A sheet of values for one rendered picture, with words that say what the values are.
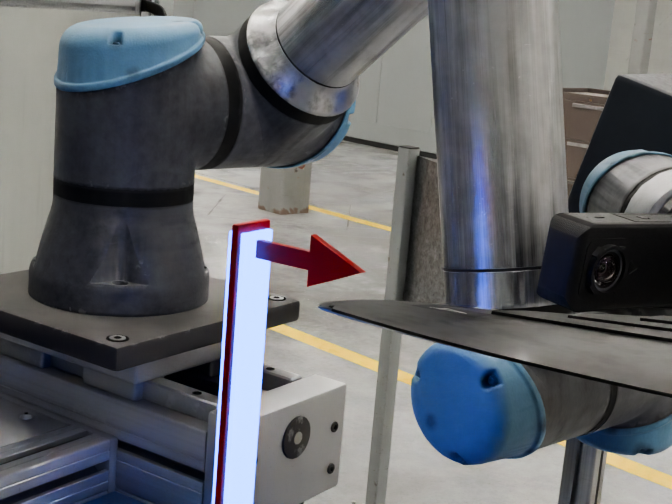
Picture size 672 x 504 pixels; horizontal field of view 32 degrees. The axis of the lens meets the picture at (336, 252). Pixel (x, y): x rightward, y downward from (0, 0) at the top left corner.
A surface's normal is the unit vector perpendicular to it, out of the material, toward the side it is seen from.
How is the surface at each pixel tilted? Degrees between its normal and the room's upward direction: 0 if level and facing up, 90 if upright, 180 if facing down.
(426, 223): 90
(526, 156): 80
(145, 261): 72
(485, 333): 4
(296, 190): 90
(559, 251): 88
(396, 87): 90
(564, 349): 1
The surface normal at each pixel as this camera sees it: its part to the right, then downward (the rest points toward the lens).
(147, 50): 0.36, 0.18
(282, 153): 0.35, 0.90
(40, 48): 0.83, 0.19
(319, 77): -0.05, 0.83
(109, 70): -0.06, 0.16
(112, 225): 0.04, -0.04
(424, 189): -0.95, -0.01
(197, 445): -0.57, 0.12
